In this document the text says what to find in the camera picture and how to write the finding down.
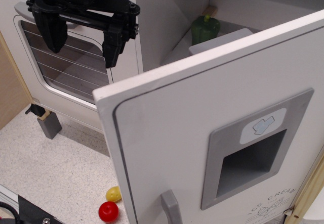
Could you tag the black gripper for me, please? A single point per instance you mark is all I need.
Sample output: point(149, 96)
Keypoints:
point(116, 18)

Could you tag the white toy fridge door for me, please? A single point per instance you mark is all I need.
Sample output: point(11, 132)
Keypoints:
point(234, 131)

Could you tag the white toy fridge cabinet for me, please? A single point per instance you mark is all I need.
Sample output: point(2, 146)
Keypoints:
point(164, 23)

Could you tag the black clamp on leg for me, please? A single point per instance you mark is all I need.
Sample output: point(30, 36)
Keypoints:
point(36, 110)

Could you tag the grey toy kitchen leg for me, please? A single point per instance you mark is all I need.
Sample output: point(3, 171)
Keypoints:
point(50, 125)

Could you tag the green toy bell pepper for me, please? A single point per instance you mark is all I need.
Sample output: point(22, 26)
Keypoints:
point(204, 28)

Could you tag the yellow toy potato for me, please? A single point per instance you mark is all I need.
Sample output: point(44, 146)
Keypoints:
point(113, 194)

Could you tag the red toy tomato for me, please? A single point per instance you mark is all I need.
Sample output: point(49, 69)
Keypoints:
point(108, 212)

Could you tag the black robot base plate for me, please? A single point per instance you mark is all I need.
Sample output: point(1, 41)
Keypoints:
point(23, 211)

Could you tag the grey fridge door handle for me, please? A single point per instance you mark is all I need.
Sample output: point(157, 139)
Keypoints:
point(171, 207)

